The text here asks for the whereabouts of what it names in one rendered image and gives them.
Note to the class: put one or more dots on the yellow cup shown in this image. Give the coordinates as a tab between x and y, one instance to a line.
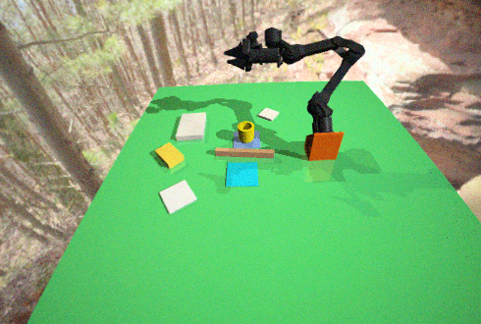
246	131

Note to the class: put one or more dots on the yellow rectangular block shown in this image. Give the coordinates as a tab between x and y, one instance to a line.
169	155

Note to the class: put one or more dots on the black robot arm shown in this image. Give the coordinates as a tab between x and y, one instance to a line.
317	105

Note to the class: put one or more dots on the brown wooden beam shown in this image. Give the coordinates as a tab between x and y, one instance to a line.
244	152

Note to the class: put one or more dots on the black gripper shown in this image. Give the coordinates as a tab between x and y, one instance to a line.
246	56

